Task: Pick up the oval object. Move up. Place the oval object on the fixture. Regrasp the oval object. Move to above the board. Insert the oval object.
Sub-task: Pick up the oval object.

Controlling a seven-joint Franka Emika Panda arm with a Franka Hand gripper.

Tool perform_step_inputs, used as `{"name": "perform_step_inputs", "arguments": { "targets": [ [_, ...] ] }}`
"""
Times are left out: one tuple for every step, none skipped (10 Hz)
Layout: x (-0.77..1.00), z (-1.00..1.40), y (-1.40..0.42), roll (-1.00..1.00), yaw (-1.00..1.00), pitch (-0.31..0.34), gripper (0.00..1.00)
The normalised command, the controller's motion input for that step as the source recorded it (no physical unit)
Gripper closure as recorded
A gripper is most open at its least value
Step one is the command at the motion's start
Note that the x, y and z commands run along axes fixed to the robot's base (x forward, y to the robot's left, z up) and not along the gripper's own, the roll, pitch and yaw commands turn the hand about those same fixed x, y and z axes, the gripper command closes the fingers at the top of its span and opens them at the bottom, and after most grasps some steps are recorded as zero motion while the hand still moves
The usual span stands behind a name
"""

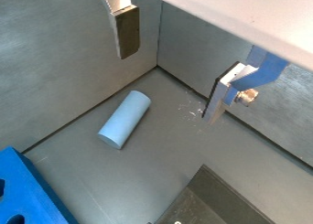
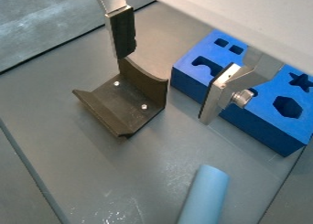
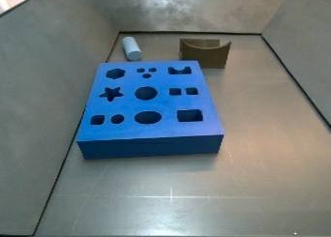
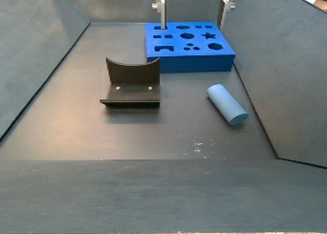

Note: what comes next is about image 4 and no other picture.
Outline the black curved fixture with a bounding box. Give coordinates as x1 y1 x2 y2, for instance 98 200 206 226
99 59 161 107

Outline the light blue oval cylinder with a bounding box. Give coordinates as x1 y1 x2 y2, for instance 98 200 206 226
206 84 249 126

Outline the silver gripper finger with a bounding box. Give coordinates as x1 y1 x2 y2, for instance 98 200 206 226
152 0 165 30
218 0 236 28

